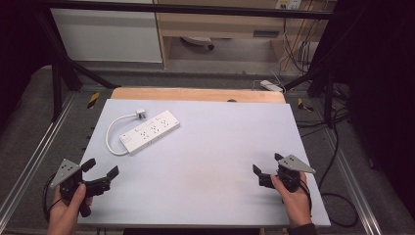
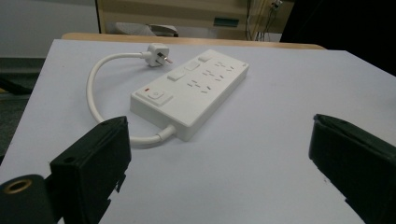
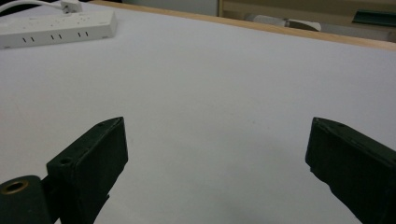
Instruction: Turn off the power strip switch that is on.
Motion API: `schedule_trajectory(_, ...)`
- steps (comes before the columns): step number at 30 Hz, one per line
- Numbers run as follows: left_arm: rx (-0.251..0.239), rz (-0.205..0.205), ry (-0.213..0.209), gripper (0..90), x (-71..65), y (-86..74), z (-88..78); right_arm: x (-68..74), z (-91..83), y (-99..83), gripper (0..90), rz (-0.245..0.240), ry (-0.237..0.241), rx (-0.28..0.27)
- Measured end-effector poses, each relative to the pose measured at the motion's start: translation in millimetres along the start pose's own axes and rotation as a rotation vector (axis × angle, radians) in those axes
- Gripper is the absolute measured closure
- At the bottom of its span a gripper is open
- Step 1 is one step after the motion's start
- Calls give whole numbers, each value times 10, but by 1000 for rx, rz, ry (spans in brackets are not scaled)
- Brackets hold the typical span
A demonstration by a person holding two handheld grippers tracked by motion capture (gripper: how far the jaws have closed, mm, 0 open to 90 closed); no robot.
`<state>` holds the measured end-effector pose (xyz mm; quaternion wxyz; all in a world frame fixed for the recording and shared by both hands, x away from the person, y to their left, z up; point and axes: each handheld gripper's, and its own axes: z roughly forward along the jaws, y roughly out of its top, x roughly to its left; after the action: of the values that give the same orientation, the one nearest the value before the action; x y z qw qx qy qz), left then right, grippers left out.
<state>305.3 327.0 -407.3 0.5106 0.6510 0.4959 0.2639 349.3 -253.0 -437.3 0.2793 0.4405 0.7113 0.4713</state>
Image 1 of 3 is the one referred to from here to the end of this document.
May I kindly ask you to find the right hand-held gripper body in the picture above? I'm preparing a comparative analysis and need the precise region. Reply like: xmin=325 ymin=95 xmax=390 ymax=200
xmin=258 ymin=154 xmax=317 ymax=193

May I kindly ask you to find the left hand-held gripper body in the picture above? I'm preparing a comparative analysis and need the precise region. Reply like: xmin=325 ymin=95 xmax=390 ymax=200
xmin=49 ymin=158 xmax=113 ymax=218

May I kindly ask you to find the white power strip cable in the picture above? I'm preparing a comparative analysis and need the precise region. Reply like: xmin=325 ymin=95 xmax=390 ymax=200
xmin=105 ymin=113 xmax=139 ymax=157

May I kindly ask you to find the white power strip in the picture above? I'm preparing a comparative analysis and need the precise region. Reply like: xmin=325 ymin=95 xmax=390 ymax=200
xmin=118 ymin=110 xmax=181 ymax=157
xmin=259 ymin=79 xmax=284 ymax=93

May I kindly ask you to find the person's right hand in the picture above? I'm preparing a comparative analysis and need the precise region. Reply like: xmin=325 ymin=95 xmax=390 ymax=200
xmin=270 ymin=171 xmax=313 ymax=229

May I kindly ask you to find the person's left hand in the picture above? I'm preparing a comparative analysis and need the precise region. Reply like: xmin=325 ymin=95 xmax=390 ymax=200
xmin=46 ymin=183 xmax=94 ymax=235

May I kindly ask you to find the person's right sleeve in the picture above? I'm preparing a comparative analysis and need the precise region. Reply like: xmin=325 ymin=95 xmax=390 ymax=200
xmin=287 ymin=222 xmax=318 ymax=235

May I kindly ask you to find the yellow black hazard tape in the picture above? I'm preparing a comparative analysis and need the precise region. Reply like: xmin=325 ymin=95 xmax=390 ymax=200
xmin=297 ymin=97 xmax=314 ymax=113
xmin=86 ymin=91 xmax=101 ymax=110

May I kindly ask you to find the white power strip on floor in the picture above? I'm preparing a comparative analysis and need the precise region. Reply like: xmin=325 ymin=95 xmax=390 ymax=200
xmin=259 ymin=79 xmax=284 ymax=93

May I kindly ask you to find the wooden board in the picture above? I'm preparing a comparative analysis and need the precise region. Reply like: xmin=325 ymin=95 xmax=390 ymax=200
xmin=110 ymin=86 xmax=287 ymax=105

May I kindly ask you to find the white cabinet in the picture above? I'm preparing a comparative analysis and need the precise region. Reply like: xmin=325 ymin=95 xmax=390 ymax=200
xmin=50 ymin=0 xmax=163 ymax=64

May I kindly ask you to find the wooden desk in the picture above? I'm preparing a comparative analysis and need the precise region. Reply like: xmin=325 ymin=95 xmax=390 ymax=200
xmin=153 ymin=0 xmax=337 ymax=70

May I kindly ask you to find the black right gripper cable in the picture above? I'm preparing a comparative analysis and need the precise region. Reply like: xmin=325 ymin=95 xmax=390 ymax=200
xmin=298 ymin=178 xmax=313 ymax=218

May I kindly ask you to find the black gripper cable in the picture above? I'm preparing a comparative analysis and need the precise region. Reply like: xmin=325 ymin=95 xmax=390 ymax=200
xmin=298 ymin=178 xmax=313 ymax=218
xmin=42 ymin=172 xmax=63 ymax=223

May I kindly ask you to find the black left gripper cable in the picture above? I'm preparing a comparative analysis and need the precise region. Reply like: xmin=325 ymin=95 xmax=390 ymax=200
xmin=42 ymin=172 xmax=63 ymax=223

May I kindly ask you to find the aluminium rail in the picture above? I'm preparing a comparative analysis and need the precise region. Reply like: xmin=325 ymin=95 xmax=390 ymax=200
xmin=321 ymin=125 xmax=384 ymax=235
xmin=0 ymin=91 xmax=79 ymax=223

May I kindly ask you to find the black floor cable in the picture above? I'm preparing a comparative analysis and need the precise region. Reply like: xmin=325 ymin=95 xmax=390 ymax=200
xmin=295 ymin=82 xmax=360 ymax=228

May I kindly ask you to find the bundle of hanging cables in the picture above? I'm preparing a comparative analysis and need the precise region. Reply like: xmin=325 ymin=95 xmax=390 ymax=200
xmin=268 ymin=6 xmax=324 ymax=86

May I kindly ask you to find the black metal frame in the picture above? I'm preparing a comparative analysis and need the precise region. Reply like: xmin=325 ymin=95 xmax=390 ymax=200
xmin=30 ymin=0 xmax=370 ymax=129

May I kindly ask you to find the white wall socket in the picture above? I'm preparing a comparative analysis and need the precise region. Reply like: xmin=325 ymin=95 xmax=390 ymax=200
xmin=275 ymin=0 xmax=302 ymax=10

